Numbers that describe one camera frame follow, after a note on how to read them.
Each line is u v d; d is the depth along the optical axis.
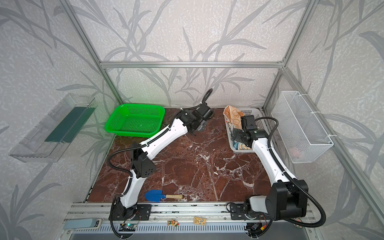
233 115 1.05
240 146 0.90
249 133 0.58
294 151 0.72
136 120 1.12
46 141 0.63
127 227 0.71
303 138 0.60
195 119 0.59
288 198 0.40
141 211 0.74
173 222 0.71
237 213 0.74
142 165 0.50
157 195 0.79
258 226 0.74
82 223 0.67
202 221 0.71
